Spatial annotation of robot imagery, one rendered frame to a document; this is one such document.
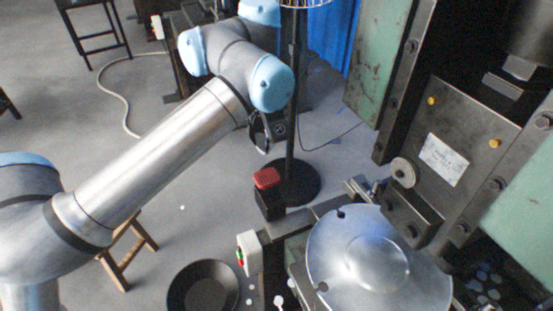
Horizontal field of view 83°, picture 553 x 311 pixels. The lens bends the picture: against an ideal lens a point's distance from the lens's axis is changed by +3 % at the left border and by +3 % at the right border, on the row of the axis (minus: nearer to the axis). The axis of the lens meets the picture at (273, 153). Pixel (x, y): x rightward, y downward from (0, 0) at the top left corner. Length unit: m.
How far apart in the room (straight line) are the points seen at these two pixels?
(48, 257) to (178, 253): 1.20
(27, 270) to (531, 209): 0.57
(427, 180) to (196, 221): 1.35
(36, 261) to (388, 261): 0.59
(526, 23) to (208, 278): 1.41
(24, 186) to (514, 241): 0.62
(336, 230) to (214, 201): 1.14
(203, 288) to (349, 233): 0.94
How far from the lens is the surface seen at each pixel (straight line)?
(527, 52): 0.47
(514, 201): 0.42
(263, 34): 0.59
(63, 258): 0.47
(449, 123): 0.50
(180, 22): 2.17
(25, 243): 0.48
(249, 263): 0.91
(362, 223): 0.76
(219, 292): 1.52
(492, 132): 0.46
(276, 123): 0.65
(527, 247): 0.44
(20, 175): 0.57
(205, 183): 1.88
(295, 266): 0.68
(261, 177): 0.84
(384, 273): 0.70
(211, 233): 1.67
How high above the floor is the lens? 1.39
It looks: 44 degrees down
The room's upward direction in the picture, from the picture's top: straight up
